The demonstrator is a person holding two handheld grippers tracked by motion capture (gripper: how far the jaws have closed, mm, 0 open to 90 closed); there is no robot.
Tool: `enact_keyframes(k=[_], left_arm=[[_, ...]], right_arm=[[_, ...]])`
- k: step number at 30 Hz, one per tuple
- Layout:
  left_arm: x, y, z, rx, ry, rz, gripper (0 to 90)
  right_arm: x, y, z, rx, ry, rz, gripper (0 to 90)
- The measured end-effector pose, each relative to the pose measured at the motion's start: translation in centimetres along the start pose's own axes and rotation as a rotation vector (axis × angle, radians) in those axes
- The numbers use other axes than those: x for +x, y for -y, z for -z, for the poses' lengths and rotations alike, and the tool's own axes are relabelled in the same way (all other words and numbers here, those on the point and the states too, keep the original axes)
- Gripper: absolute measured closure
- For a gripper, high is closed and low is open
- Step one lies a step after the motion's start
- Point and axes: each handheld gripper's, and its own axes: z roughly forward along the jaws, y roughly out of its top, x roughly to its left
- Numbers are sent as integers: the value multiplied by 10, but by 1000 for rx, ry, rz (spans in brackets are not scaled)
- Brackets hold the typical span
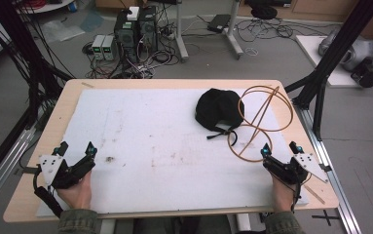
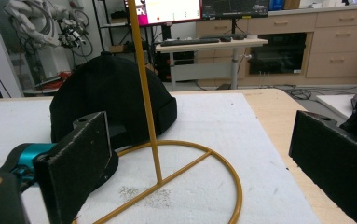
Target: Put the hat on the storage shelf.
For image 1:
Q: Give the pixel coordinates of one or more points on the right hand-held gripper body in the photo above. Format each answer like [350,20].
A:
[284,170]

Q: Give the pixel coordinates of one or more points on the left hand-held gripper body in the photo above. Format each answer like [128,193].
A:
[67,174]

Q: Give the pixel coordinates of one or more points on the black cap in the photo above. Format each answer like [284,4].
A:
[218,107]

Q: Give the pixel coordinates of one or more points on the person's left hand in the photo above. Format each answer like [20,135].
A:
[77,195]

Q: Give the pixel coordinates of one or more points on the person's right hand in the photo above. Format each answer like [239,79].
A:
[283,196]

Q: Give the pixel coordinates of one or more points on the thin wooden stick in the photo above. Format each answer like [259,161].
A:
[314,194]

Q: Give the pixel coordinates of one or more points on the short wooden stick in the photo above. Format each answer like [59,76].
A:
[87,85]

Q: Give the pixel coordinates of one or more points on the white foam mat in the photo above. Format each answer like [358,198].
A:
[161,136]

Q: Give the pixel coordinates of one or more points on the white board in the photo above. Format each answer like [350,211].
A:
[314,52]

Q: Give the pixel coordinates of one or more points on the black device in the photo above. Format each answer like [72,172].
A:
[367,74]

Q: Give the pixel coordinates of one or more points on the grey power supply unit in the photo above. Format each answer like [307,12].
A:
[97,47]
[109,48]

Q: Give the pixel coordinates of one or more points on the grey robot device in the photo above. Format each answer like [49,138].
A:
[357,52]

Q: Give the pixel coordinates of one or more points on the clear plastic sheet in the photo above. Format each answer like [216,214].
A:
[60,31]

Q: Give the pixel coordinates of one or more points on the grey desk leg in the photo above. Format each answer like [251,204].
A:
[180,35]
[234,35]

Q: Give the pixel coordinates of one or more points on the black computer tower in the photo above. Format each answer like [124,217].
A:
[126,35]
[147,29]

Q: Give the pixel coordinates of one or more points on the flat black box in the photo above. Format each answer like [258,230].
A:
[219,22]

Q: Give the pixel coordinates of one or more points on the black stool base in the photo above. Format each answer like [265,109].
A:
[264,12]

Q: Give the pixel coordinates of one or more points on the white box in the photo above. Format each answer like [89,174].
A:
[133,13]

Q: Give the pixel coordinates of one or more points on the aluminium rail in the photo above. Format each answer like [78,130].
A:
[2,162]
[333,182]

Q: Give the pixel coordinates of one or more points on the black metal frame stand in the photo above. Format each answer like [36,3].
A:
[333,55]
[15,42]

